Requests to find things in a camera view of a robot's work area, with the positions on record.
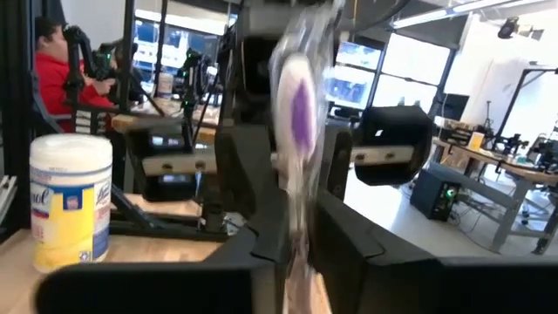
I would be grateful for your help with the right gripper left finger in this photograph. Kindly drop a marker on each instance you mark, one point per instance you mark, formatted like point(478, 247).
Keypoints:
point(152, 292)

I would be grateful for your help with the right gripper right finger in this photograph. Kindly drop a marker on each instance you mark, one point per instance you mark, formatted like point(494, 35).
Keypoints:
point(436, 288)

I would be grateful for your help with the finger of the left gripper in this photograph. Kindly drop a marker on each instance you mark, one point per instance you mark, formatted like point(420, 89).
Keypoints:
point(174, 148)
point(392, 131)

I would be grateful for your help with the purple white toothbrush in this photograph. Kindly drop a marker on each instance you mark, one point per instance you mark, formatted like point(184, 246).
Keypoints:
point(301, 113)

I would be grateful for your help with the black background robot arm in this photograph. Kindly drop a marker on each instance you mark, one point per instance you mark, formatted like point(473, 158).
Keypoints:
point(192, 87)
point(76, 52)

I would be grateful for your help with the wooden table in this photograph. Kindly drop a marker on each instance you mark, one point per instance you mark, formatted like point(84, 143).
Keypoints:
point(144, 120)

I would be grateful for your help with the black monitor on stand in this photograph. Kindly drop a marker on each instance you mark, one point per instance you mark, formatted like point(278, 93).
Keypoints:
point(453, 107)

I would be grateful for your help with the black computer tower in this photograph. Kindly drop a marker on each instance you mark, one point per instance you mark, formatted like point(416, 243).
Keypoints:
point(431, 194)

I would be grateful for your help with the small yellow white canister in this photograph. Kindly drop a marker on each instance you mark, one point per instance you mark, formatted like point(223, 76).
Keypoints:
point(476, 141)

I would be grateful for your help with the yellow Lysol wipes canister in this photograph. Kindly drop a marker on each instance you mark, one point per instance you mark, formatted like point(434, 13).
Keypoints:
point(70, 218)

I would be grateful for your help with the wooden workbench grey legs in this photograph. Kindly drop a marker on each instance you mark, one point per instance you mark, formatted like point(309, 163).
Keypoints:
point(501, 162)

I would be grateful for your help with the person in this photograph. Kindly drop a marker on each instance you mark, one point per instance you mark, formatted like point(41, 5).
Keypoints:
point(52, 74)

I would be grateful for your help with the black ceiling spotlight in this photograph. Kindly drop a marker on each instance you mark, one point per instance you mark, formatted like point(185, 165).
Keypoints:
point(508, 28)

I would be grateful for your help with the black gantry frame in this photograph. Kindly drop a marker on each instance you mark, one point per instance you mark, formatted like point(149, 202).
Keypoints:
point(512, 102)

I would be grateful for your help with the black aluminium table frame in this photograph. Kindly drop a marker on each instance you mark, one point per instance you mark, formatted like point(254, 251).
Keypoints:
point(15, 131)

